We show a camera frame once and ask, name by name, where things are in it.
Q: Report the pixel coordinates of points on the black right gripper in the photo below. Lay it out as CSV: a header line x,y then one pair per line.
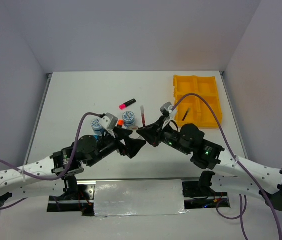
x,y
152,134

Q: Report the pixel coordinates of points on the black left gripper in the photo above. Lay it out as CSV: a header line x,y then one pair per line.
x,y
132,145

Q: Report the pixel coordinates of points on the red gel pen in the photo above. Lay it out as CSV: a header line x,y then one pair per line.
x,y
142,116

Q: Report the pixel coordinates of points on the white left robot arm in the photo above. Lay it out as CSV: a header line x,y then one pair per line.
x,y
55,174

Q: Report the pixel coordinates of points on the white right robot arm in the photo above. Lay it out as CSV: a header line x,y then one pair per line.
x,y
222,172

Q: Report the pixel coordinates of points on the orange highlighter marker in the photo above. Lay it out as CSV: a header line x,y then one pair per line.
x,y
120,123

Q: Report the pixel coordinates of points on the blue paint jar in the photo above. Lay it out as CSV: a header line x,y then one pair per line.
x,y
97,127
128,118

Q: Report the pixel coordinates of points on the pink highlighter marker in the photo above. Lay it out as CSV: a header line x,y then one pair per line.
x,y
127,104

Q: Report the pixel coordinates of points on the yellow compartment tray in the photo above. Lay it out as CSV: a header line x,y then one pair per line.
x,y
204,113

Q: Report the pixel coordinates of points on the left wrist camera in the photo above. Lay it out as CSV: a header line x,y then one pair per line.
x,y
108,122

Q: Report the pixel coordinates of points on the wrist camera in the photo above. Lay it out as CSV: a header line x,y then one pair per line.
x,y
167,112
108,122

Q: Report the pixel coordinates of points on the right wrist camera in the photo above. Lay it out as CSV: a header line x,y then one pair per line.
x,y
167,112

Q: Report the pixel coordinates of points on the right table aluminium rail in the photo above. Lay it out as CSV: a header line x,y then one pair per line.
x,y
233,113

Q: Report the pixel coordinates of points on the table aluminium rail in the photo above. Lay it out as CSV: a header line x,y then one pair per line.
x,y
233,113
48,79

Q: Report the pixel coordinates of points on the left table aluminium rail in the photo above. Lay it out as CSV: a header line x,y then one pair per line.
x,y
48,79

